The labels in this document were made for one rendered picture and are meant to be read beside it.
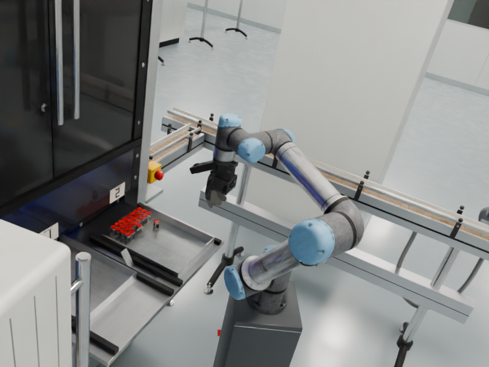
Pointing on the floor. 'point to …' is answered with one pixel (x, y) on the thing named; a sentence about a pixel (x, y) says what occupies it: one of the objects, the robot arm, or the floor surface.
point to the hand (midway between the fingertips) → (209, 204)
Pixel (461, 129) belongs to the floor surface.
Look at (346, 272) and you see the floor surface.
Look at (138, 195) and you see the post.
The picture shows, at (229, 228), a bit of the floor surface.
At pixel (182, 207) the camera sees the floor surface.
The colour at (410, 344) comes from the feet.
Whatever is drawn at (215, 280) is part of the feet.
